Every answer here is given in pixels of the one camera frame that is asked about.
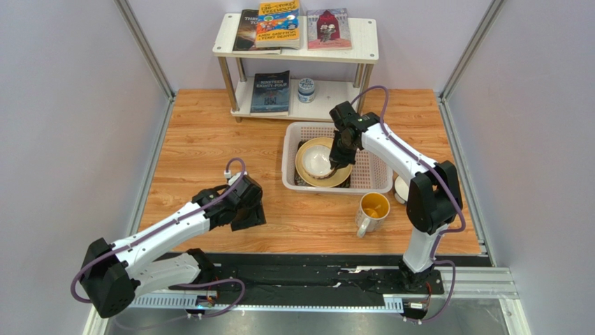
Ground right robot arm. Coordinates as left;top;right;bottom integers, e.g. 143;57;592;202
330;101;462;291

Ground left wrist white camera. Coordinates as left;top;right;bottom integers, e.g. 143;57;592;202
223;171;249;185

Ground black square floral plate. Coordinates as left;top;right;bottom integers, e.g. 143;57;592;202
293;140;352;189

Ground white mug yellow inside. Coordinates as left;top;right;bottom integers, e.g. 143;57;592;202
355;192;390;238

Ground red pink cover book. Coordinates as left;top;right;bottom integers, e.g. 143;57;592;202
307;8;352;50

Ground small blue white ceramic jar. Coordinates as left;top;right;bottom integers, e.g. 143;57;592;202
297;77;316;103

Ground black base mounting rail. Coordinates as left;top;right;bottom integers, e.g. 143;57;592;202
206;253;448;307

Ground orange yellow treehouse book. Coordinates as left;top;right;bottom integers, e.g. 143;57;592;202
255;0;301;50

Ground yellow round bear plate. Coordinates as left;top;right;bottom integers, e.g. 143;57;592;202
294;137;354;189

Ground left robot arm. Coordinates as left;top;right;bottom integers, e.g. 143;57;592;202
75;172;266;318

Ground white perforated plastic basket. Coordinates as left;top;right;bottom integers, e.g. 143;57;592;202
281;122;392;195

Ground black rimmed white bowl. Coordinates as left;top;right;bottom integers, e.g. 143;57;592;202
394;176;409;204

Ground dark blue Nineteen Eighty-Four book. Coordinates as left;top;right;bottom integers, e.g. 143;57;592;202
250;70;291;116

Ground grey patterned small bowl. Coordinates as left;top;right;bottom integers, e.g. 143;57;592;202
305;169;336;180

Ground dark paperback book top shelf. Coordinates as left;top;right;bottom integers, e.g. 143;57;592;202
232;9;281;54

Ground white two-tier shelf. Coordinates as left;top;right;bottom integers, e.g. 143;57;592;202
212;13;379;122

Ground white small bowl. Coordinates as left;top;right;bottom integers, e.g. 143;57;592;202
300;144;331;171

